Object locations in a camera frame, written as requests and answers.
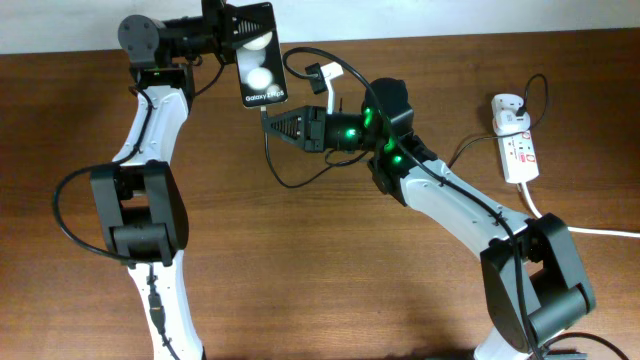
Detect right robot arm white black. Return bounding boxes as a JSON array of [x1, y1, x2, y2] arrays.
[[261, 78, 596, 359]]

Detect white power strip cord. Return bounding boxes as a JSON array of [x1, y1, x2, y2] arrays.
[[518, 181, 640, 239]]

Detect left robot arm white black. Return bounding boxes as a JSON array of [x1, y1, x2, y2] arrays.
[[90, 1, 276, 359]]

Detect white USB charger plug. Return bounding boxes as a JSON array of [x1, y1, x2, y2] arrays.
[[493, 110, 531, 136]]

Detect black Samsung smartphone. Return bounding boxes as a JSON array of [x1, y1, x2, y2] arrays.
[[233, 24, 288, 108]]

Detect black charging cable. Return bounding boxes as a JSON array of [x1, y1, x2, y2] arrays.
[[258, 73, 549, 190]]

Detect white power strip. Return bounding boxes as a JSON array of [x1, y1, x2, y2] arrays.
[[491, 94, 539, 184]]

